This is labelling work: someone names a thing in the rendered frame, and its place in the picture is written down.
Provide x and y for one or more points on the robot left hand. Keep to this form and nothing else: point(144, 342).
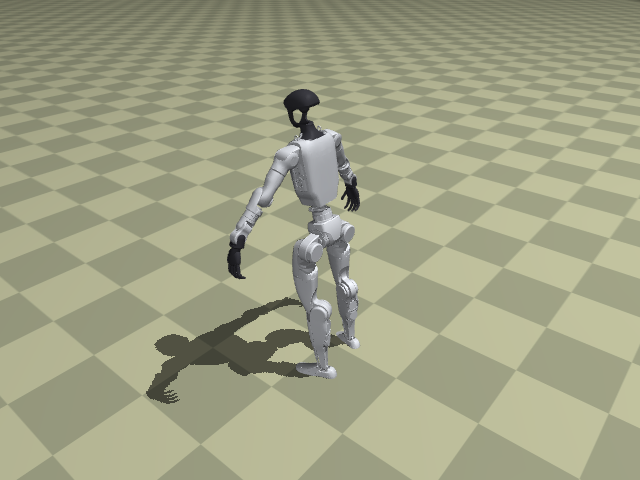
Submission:
point(234, 257)

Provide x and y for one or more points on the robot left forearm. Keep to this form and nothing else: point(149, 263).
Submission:
point(251, 214)

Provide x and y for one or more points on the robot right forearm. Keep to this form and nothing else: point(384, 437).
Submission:
point(346, 173)

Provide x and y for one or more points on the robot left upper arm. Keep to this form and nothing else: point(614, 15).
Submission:
point(285, 159)

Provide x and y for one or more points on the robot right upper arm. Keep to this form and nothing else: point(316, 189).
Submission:
point(341, 159)

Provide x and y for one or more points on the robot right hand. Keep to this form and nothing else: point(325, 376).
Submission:
point(352, 194)

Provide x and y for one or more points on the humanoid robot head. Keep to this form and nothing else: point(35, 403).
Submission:
point(303, 99)

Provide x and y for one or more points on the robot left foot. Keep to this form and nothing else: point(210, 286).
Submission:
point(311, 369)

